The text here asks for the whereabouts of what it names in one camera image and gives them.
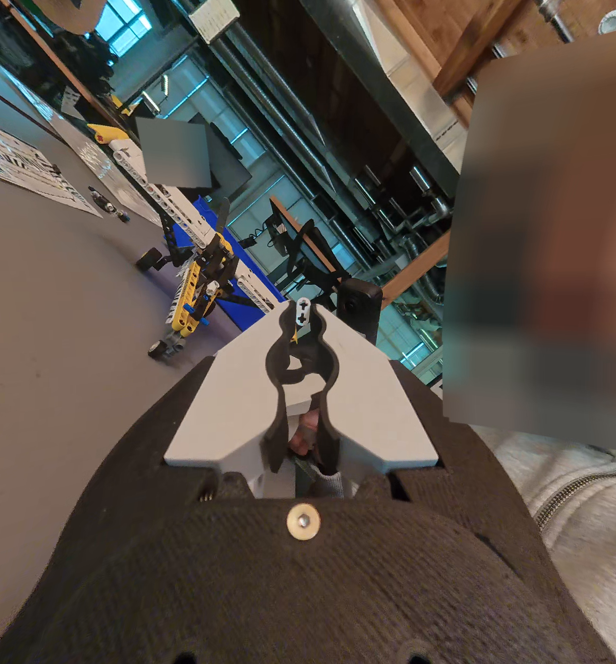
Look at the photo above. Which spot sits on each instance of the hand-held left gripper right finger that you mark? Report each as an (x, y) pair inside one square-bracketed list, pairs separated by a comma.
[(378, 410)]

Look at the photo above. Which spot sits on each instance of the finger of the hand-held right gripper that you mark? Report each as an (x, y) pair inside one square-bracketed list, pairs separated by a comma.
[(303, 398)]

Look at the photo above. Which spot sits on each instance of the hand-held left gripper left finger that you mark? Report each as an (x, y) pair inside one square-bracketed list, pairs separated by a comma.
[(225, 410)]

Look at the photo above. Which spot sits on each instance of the small white lego beam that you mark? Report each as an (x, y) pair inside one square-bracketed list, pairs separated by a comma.
[(304, 311)]

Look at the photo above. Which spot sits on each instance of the yellow black lego model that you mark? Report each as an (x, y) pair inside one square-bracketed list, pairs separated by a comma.
[(194, 290)]

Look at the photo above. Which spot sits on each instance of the small black lego piece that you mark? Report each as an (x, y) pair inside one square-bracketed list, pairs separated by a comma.
[(99, 196), (124, 216)]

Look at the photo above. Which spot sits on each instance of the yellow lego piece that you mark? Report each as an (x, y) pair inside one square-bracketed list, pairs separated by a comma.
[(106, 133)]

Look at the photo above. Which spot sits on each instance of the black office chair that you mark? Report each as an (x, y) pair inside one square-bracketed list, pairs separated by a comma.
[(303, 257)]

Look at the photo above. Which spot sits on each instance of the blue plastic bin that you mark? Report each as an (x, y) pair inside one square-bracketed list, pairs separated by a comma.
[(243, 311)]

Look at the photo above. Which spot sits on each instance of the wooden desk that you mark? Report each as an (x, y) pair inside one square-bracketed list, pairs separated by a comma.
[(297, 228)]

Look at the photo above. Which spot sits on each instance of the dark monitor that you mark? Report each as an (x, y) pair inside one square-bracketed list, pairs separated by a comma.
[(230, 166)]

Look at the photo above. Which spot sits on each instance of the yellow black brick model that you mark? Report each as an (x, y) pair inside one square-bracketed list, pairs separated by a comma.
[(157, 194)]

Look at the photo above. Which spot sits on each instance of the grey zip sweatshirt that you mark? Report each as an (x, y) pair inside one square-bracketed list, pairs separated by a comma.
[(588, 544)]

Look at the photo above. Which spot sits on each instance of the glossy clear plastic bag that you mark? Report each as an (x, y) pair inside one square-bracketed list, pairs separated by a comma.
[(108, 174)]

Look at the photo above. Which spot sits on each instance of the white instruction sheet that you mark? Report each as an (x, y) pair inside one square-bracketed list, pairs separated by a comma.
[(17, 161)]

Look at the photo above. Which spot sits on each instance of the white hanging paper sign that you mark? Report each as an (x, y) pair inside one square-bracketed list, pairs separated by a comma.
[(214, 18)]

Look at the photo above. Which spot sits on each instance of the small white standing sheet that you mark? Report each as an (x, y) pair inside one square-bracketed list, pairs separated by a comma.
[(69, 101)]

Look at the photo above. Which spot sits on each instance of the round tan-edged table top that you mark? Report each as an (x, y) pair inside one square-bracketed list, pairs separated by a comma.
[(69, 13)]

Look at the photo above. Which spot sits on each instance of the silver ventilation duct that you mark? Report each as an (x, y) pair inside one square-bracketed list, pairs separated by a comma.
[(391, 78)]

